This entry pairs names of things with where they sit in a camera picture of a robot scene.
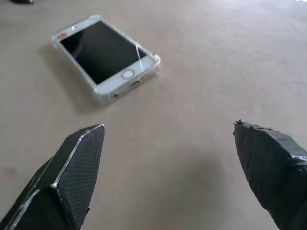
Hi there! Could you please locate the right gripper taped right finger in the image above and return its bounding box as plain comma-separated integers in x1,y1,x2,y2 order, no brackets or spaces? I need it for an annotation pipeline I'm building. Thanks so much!
232,119,307,230

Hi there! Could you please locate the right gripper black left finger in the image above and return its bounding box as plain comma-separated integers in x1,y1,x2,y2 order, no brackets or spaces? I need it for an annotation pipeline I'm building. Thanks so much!
0,124,106,230

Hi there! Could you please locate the white smartphone with black screen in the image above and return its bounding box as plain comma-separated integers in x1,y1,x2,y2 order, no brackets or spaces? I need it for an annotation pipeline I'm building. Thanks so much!
56,19,157,102

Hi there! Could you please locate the clear transparent phone case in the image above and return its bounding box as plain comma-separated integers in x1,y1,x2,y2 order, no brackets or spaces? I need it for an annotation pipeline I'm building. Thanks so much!
50,14,162,104

